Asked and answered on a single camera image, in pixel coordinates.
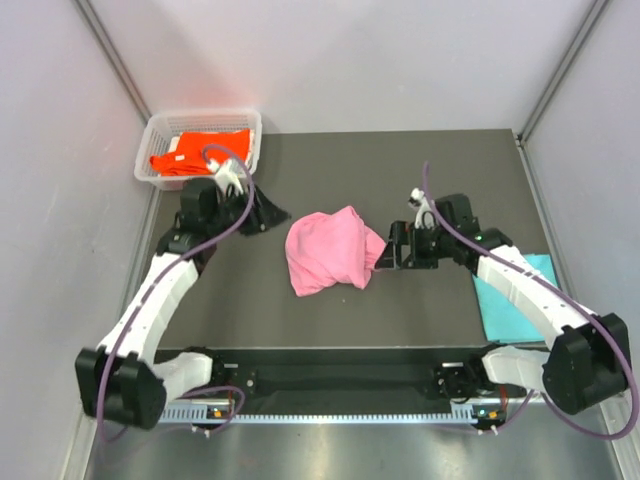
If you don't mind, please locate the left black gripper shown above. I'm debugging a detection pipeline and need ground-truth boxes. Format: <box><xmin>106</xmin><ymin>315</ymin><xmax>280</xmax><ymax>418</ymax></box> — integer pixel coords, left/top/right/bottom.
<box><xmin>206</xmin><ymin>182</ymin><xmax>292</xmax><ymax>239</ymax></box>

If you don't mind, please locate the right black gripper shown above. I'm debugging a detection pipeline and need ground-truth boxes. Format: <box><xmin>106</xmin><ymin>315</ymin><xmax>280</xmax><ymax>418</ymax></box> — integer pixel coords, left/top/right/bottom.
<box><xmin>374</xmin><ymin>221</ymin><xmax>455</xmax><ymax>270</ymax></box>

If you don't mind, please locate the pink t shirt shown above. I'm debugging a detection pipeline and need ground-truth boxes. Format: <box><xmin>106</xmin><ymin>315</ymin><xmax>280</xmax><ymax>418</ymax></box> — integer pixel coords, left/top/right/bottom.
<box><xmin>285</xmin><ymin>206</ymin><xmax>386</xmax><ymax>297</ymax></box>

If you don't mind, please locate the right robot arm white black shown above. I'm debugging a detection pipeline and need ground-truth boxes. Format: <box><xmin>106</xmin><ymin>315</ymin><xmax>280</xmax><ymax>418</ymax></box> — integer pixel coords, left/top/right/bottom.
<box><xmin>375</xmin><ymin>189</ymin><xmax>637</xmax><ymax>415</ymax></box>

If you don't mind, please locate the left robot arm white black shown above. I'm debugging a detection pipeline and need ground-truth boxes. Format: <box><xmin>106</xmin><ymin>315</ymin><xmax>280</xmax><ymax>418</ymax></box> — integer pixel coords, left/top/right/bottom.
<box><xmin>75</xmin><ymin>156</ymin><xmax>289</xmax><ymax>430</ymax></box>

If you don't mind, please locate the orange t shirt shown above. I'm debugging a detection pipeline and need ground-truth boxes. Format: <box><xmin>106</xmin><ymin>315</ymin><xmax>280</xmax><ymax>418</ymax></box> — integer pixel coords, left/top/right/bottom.
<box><xmin>149</xmin><ymin>128</ymin><xmax>251</xmax><ymax>178</ymax></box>

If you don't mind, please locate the folded teal t shirt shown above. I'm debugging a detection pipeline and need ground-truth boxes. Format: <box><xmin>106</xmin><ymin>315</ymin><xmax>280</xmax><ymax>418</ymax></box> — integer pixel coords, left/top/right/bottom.
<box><xmin>472</xmin><ymin>254</ymin><xmax>558</xmax><ymax>344</ymax></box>

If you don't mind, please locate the white plastic laundry basket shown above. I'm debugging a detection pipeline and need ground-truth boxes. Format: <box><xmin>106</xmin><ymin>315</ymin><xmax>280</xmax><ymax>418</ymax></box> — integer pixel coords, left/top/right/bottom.
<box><xmin>133</xmin><ymin>108</ymin><xmax>263</xmax><ymax>191</ymax></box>

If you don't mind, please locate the slotted white cable duct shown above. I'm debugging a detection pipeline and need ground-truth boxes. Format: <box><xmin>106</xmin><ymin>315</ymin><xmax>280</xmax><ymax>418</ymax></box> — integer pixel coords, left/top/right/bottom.
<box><xmin>159</xmin><ymin>400</ymin><xmax>506</xmax><ymax>425</ymax></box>

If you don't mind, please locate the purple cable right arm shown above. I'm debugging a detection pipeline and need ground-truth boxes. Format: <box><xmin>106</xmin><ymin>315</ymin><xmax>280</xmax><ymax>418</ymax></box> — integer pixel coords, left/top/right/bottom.
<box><xmin>422</xmin><ymin>160</ymin><xmax>640</xmax><ymax>441</ymax></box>

